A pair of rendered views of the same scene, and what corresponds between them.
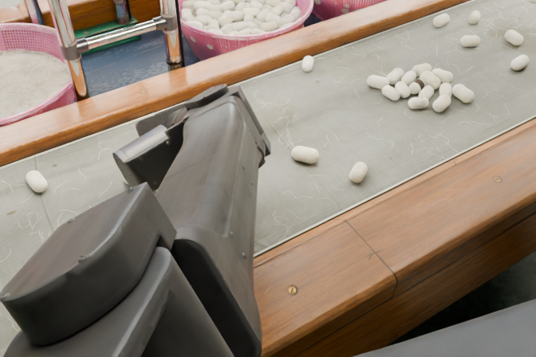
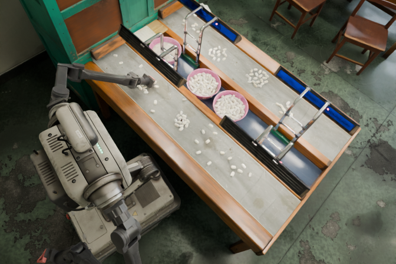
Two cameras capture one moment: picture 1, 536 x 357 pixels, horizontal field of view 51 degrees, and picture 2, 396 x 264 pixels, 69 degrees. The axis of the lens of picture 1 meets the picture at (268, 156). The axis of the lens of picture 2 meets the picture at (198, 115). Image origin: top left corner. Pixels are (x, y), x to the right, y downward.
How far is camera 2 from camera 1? 1.81 m
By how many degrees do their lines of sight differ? 42
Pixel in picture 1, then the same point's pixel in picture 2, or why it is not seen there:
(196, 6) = (203, 75)
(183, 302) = (75, 69)
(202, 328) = (74, 71)
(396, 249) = (134, 116)
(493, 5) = (224, 139)
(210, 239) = (84, 72)
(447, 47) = (200, 127)
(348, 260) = (131, 109)
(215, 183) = (96, 73)
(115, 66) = (185, 68)
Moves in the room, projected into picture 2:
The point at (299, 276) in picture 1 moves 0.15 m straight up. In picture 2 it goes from (126, 104) to (124, 92)
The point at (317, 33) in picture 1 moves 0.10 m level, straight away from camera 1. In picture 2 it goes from (193, 99) to (206, 98)
